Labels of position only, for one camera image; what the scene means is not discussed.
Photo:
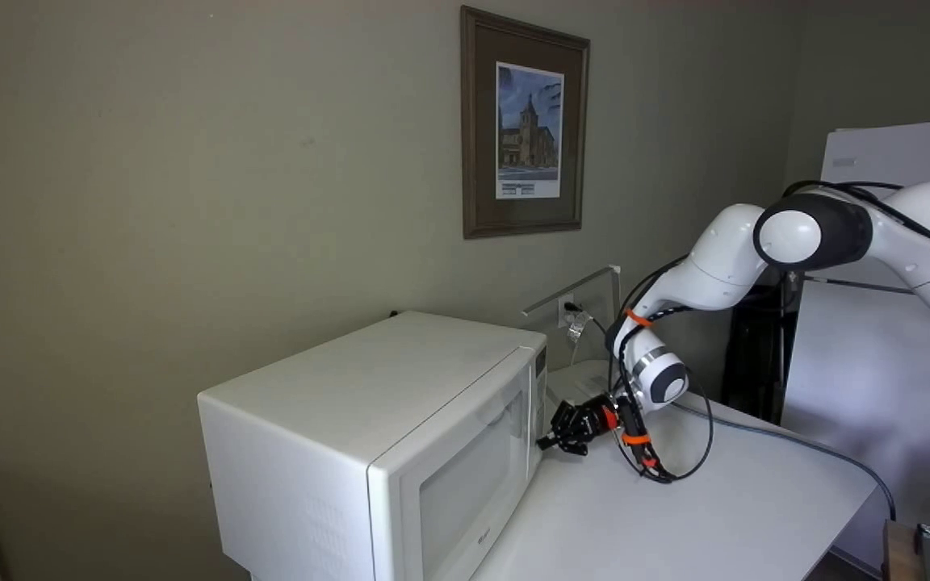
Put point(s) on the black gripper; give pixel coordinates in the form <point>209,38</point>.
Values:
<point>591,420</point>

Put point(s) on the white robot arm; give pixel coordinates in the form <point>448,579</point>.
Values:
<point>811,229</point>

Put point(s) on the white microwave oven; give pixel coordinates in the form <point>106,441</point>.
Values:
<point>392,452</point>

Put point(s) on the white desk lamp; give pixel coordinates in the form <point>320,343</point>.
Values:
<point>577,322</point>

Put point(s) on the white refrigerator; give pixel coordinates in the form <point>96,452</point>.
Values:
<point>860,363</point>

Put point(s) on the framed church picture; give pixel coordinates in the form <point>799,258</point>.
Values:
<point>525,105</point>

